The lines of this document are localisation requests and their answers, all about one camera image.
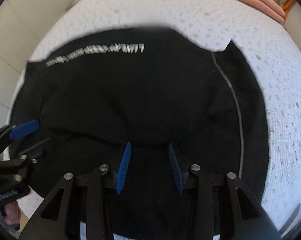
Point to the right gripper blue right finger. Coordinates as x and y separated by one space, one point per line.
223 203

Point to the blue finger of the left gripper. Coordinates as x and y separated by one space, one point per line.
21 131

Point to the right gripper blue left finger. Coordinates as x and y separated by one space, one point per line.
56 217

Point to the black hooded jacket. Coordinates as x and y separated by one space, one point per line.
146 87

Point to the person's left hand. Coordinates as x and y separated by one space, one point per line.
13 214

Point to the white wardrobe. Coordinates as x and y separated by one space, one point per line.
23 24

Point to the floral quilted bed cover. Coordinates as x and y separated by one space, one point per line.
269 47

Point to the orange curtain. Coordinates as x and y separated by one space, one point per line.
288 5

